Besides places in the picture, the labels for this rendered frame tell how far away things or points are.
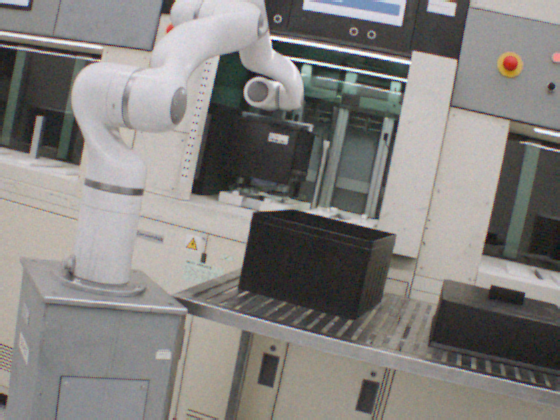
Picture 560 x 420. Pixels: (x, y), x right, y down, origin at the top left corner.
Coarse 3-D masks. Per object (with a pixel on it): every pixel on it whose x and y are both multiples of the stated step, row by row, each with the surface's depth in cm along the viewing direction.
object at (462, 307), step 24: (456, 288) 154; (480, 288) 161; (504, 288) 148; (456, 312) 137; (480, 312) 136; (504, 312) 136; (528, 312) 140; (552, 312) 146; (432, 336) 139; (456, 336) 137; (480, 336) 136; (504, 336) 135; (528, 336) 134; (552, 336) 133; (504, 360) 135; (528, 360) 134; (552, 360) 133
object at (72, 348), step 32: (32, 288) 129; (64, 288) 125; (160, 288) 142; (32, 320) 126; (64, 320) 120; (96, 320) 123; (128, 320) 126; (160, 320) 129; (32, 352) 124; (64, 352) 121; (96, 352) 124; (128, 352) 127; (160, 352) 130; (32, 384) 122; (64, 384) 121; (96, 384) 125; (128, 384) 128; (160, 384) 132; (32, 416) 120; (64, 416) 123; (96, 416) 126; (128, 416) 129; (160, 416) 133
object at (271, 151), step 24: (240, 120) 220; (264, 120) 218; (288, 120) 226; (240, 144) 220; (264, 144) 218; (288, 144) 216; (312, 144) 234; (240, 168) 220; (264, 168) 218; (288, 168) 216
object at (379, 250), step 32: (256, 224) 155; (288, 224) 153; (320, 224) 179; (352, 224) 176; (256, 256) 156; (288, 256) 153; (320, 256) 151; (352, 256) 149; (384, 256) 163; (256, 288) 156; (288, 288) 153; (320, 288) 151; (352, 288) 149
